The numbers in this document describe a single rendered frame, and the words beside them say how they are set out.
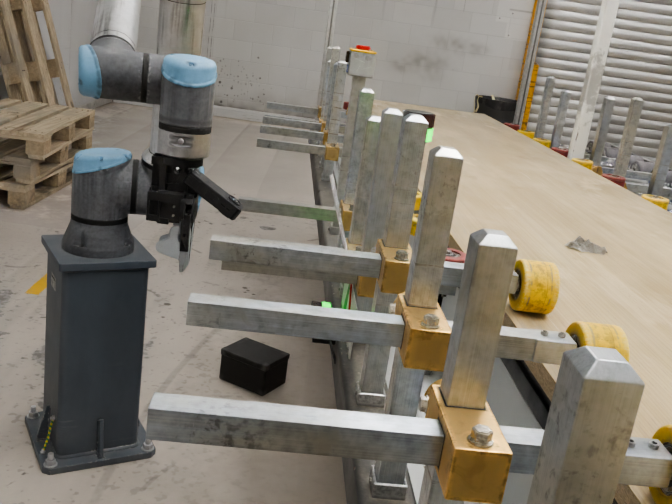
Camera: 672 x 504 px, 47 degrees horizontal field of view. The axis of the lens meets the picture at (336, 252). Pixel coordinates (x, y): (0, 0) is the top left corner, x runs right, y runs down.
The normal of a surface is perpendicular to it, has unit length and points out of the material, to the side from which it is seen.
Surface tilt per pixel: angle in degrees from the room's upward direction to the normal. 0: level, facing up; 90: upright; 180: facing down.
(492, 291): 90
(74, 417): 90
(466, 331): 90
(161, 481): 0
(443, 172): 90
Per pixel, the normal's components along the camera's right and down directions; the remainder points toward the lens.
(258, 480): 0.14, -0.95
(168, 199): 0.05, 0.29
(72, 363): 0.49, 0.32
